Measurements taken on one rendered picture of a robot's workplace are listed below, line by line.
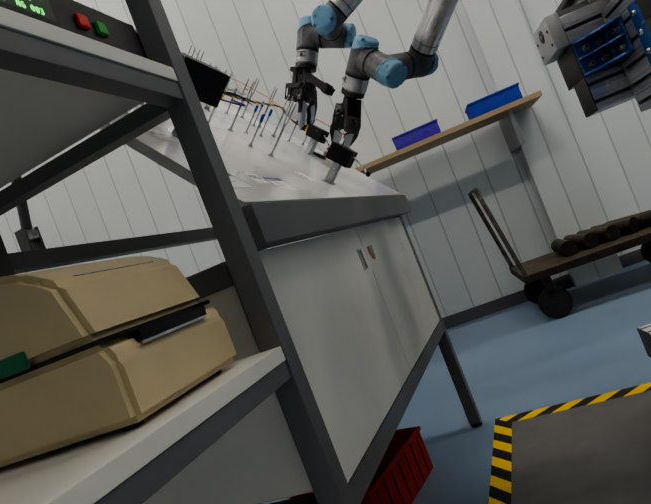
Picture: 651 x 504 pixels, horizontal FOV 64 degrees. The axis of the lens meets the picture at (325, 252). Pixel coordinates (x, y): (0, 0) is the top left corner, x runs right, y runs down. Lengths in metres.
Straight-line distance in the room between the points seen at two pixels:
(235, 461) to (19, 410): 0.40
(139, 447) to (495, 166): 3.44
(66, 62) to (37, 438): 0.37
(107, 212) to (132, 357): 3.90
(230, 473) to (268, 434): 0.10
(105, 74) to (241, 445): 0.58
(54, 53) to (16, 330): 0.27
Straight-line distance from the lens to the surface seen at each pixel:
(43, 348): 0.58
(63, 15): 0.69
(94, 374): 0.54
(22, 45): 0.58
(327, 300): 1.01
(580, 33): 1.54
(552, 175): 3.72
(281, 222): 0.85
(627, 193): 3.93
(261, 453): 0.89
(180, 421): 0.52
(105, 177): 4.44
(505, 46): 3.83
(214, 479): 0.96
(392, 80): 1.50
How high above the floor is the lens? 0.74
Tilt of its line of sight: 1 degrees up
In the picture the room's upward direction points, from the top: 21 degrees counter-clockwise
